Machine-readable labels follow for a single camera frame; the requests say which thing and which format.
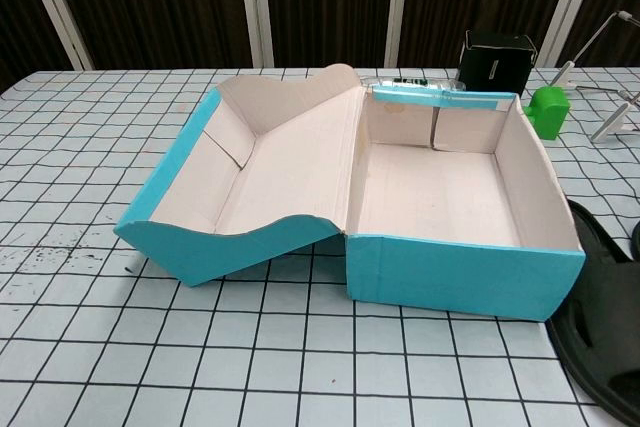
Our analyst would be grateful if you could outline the white black checkered tablecloth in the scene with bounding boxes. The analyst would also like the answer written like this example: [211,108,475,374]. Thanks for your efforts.
[0,65,640,427]

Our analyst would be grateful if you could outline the light blue cardboard shoe box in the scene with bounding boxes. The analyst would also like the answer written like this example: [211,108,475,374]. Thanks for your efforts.
[115,62,586,318]

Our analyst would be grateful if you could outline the metal wire stand white feet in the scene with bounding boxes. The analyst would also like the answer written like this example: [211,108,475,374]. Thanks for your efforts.
[549,10,640,143]

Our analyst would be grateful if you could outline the clear plastic water bottle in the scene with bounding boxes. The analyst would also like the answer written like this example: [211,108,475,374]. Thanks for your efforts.
[359,74,467,94]

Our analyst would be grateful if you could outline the dark folding screen white frames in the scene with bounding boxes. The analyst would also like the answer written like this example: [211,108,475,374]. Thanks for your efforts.
[0,0,640,72]

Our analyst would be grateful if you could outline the green toy block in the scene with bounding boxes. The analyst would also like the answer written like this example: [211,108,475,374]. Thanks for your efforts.
[523,85,571,141]

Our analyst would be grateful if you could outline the black cube box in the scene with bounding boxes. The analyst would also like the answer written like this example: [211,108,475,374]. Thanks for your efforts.
[458,30,537,97]

